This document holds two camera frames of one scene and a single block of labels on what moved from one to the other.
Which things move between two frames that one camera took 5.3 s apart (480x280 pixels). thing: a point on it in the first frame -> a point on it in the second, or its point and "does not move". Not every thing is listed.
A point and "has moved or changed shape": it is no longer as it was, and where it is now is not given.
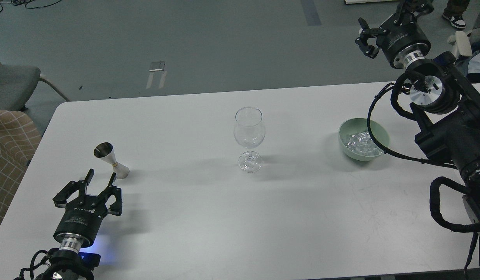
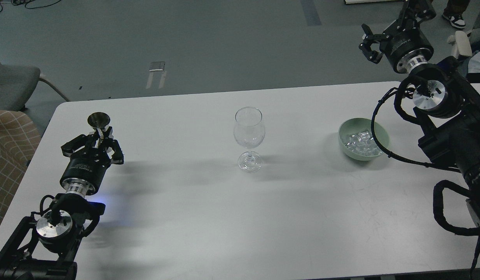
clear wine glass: (249, 131) does not move
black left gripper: (86, 219) -> (86, 167)
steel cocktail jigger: (105, 151) has moved or changed shape
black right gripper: (407, 31) does not move
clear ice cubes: (361, 143) does not move
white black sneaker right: (457, 21) does not move
